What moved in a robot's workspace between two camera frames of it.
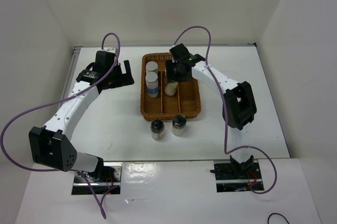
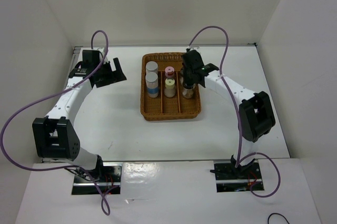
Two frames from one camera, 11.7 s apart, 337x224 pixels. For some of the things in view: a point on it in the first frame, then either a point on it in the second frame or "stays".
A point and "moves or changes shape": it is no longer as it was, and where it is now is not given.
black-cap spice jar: (179, 125) moves or changes shape
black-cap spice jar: (157, 129) to (188, 90)
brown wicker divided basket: (186, 103) stays
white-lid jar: (151, 79) stays
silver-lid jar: (151, 66) stays
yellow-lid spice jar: (170, 89) stays
